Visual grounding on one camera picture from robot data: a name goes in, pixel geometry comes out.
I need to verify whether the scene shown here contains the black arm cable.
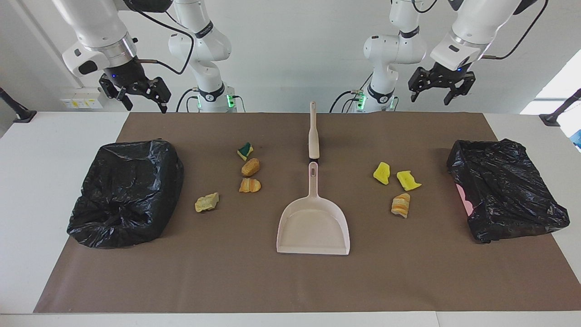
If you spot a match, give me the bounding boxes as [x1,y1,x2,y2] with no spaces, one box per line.
[481,0,549,60]
[129,5,196,75]

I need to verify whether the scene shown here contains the black clamp stand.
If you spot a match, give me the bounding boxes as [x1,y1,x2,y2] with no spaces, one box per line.
[0,87,37,124]
[539,89,581,127]

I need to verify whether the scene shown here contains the black bag lined pink bin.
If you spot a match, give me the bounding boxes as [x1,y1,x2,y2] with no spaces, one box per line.
[446,139,571,244]

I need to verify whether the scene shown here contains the black right base cable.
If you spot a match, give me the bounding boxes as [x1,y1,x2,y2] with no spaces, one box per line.
[176,88,200,113]

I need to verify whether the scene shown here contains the pale yellow scrap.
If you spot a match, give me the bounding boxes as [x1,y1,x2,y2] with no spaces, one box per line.
[195,192,220,213]

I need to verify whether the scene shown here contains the beige plastic dustpan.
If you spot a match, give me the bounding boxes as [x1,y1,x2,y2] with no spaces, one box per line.
[276,161,351,256]

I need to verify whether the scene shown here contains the beige hand brush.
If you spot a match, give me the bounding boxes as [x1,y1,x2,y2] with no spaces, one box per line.
[308,101,320,160]

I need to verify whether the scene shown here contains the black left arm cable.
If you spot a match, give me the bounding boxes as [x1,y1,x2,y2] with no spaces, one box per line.
[481,0,549,60]

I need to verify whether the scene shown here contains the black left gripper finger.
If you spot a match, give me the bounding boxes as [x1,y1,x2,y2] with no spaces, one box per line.
[408,67,435,103]
[443,71,477,107]

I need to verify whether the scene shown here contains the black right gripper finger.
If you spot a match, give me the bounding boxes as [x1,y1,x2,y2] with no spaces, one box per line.
[143,77,172,114]
[99,74,134,111]

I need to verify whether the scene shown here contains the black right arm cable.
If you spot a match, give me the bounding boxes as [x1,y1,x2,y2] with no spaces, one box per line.
[129,5,196,75]

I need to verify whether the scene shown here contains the white wall socket box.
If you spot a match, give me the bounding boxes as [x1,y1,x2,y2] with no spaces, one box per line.
[60,87,106,109]

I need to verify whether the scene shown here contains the brown table mat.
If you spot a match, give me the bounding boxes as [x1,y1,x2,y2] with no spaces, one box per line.
[33,112,581,314]

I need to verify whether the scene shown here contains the black base cable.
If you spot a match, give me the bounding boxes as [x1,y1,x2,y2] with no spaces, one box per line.
[329,90,364,113]
[176,88,200,113]

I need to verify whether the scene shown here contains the brown oval bread roll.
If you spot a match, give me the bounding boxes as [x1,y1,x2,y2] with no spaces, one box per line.
[241,158,261,177]

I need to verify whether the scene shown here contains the black left base cable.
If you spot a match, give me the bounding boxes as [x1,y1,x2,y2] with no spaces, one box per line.
[329,90,364,113]

